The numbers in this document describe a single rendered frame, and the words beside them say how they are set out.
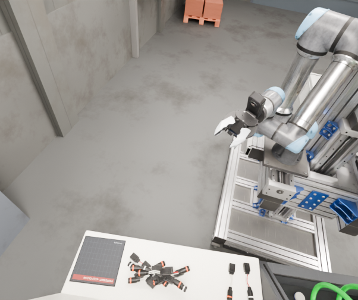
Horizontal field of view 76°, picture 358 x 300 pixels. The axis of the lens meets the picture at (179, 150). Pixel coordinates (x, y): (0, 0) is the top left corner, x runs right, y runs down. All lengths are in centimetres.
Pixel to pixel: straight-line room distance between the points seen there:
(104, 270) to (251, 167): 172
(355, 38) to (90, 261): 118
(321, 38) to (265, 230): 144
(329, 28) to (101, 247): 113
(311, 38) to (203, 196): 163
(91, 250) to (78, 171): 155
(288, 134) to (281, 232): 128
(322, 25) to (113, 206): 190
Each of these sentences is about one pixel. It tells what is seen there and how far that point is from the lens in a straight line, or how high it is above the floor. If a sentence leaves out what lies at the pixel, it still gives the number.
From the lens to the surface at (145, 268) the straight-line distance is 93.
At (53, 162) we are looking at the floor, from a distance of 262.
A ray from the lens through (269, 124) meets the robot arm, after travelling 93.
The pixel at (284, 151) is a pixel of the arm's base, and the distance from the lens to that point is 126.
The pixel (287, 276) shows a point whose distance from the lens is 112.
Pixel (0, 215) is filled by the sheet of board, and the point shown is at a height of 26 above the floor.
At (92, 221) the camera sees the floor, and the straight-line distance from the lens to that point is 216.
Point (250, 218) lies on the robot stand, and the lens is 203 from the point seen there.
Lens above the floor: 191
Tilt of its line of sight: 48 degrees down
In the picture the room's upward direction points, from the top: 8 degrees clockwise
